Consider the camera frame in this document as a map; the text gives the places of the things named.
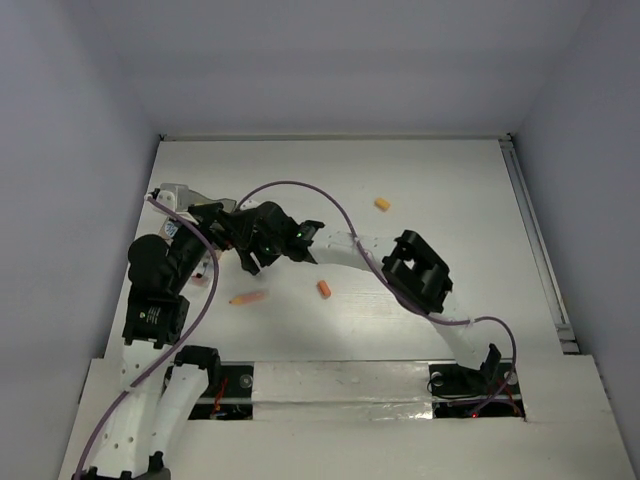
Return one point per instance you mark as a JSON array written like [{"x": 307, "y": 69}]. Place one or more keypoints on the grey smoked plastic bin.
[{"x": 201, "y": 205}]

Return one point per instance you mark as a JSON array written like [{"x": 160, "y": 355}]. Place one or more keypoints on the orange-yellow cap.
[{"x": 382, "y": 204}]

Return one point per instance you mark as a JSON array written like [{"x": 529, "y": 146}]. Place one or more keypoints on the clear plastic bin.
[{"x": 203, "y": 273}]

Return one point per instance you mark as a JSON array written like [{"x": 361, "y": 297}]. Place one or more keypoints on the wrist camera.
[
  {"x": 175, "y": 196},
  {"x": 248, "y": 204}
]

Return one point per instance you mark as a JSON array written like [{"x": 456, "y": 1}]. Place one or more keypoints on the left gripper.
[{"x": 205, "y": 216}]

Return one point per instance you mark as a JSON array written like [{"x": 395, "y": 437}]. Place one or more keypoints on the orange cap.
[{"x": 324, "y": 289}]

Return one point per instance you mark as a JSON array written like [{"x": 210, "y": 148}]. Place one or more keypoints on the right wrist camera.
[{"x": 248, "y": 204}]

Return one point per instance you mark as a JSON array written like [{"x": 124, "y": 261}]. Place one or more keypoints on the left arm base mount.
[{"x": 231, "y": 399}]

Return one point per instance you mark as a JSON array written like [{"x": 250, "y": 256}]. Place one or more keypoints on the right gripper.
[{"x": 251, "y": 246}]

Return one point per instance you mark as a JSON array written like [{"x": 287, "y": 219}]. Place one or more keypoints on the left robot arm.
[{"x": 161, "y": 377}]

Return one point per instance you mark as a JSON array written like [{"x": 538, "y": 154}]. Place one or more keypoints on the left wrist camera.
[{"x": 175, "y": 196}]

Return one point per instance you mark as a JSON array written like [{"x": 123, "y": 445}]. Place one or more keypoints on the orange pencil-shaped highlighter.
[{"x": 248, "y": 298}]

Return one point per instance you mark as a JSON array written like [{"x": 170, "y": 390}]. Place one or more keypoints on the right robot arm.
[{"x": 418, "y": 277}]

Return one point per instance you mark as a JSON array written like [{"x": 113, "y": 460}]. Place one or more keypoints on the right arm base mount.
[{"x": 493, "y": 391}]

